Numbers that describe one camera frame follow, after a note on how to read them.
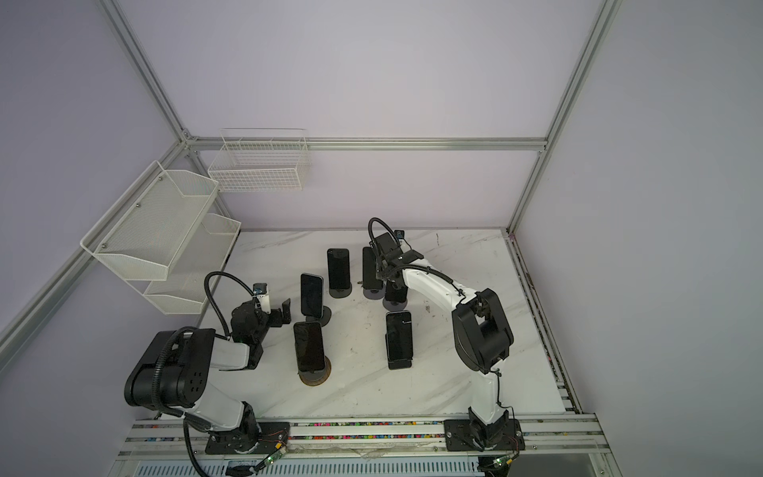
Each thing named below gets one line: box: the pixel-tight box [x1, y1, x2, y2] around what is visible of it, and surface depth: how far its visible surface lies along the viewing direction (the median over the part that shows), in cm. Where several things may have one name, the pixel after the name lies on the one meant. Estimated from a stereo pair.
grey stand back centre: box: [362, 283, 386, 301], surface depth 103 cm
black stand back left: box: [328, 282, 353, 300], surface depth 103 cm
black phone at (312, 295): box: [300, 273, 324, 318], surface depth 88 cm
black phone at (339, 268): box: [326, 248, 351, 291], surface depth 95 cm
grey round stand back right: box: [382, 297, 409, 313], surface depth 100 cm
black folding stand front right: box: [385, 332, 413, 370], surface depth 88 cm
